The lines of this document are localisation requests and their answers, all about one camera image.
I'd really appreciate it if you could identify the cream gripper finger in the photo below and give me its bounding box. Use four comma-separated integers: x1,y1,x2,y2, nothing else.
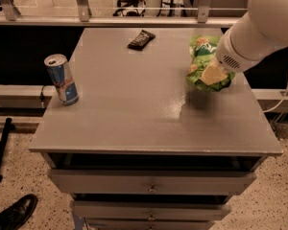
200,59,228,85

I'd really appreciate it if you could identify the green rice chip bag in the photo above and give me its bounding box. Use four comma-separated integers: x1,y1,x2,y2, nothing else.
186,34,235,92

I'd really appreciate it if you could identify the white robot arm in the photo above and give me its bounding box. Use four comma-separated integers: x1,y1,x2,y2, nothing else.
201,0,288,85

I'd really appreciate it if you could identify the black rxbar chocolate bar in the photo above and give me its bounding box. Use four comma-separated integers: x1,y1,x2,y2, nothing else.
128,30,156,51

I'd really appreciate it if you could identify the grey drawer cabinet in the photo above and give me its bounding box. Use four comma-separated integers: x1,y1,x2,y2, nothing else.
28,27,284,230

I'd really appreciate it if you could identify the black office chair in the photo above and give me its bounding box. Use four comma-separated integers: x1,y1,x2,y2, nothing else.
113,0,145,16

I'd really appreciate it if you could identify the blue silver energy drink can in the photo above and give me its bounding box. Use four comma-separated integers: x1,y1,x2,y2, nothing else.
44,54,79,105

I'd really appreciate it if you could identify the top grey drawer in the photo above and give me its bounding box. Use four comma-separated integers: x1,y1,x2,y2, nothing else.
48,170,256,196

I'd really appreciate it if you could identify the grey drawer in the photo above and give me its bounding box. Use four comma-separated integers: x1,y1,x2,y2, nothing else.
48,170,256,196
71,201,231,221
87,218,213,230

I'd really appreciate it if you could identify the bottom grey drawer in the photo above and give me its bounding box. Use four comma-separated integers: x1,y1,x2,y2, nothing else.
87,218,213,230

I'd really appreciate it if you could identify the metal glass railing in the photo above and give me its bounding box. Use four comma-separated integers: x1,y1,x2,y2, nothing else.
0,0,248,28

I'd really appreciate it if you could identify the middle grey drawer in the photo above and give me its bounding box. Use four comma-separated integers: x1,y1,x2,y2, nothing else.
71,201,231,221

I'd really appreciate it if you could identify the black metal stand leg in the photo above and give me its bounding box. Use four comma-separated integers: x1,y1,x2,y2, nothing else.
0,118,13,182

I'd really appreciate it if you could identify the black leather shoe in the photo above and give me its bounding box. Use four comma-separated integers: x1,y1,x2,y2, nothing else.
0,194,38,230

